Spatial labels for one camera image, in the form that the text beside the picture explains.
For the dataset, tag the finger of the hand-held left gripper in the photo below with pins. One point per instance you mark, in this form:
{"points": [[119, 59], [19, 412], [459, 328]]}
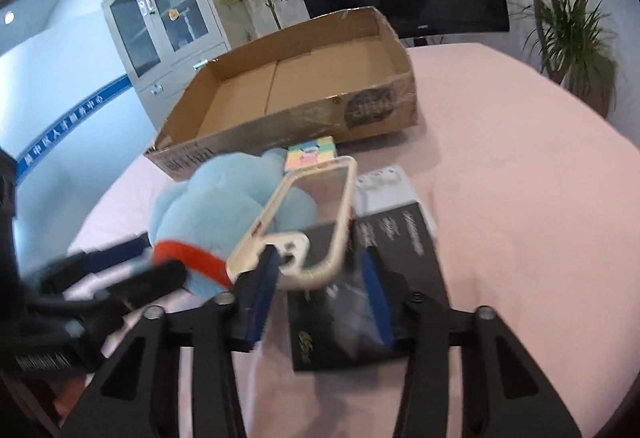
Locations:
{"points": [[150, 279], [117, 252]]}

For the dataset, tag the cream clear phone case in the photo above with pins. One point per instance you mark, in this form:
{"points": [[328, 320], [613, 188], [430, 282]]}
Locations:
{"points": [[245, 252]]}

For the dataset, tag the white power strip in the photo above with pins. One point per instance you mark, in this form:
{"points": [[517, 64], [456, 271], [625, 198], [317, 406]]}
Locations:
{"points": [[385, 195]]}

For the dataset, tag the cardboard box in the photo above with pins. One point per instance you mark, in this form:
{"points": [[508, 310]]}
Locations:
{"points": [[300, 78]]}

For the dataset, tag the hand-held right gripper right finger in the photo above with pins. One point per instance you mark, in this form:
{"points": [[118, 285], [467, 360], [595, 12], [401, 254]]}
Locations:
{"points": [[375, 298]]}

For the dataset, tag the tall potted palm plant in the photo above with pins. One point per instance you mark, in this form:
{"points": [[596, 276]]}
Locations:
{"points": [[575, 33]]}

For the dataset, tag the black product box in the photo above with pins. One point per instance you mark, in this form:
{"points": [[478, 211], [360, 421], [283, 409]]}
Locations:
{"points": [[405, 243]]}

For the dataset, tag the grey metal glass-door cabinet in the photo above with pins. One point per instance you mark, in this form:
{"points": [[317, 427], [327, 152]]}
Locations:
{"points": [[150, 83]]}

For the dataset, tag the pastel puzzle cube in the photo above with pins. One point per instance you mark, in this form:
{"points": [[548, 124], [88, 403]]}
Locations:
{"points": [[310, 153]]}

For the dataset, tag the blue plush toy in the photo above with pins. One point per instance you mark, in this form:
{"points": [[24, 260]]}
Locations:
{"points": [[210, 203]]}

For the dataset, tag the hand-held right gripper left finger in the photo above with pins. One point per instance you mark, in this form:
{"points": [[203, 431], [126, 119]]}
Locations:
{"points": [[264, 278]]}

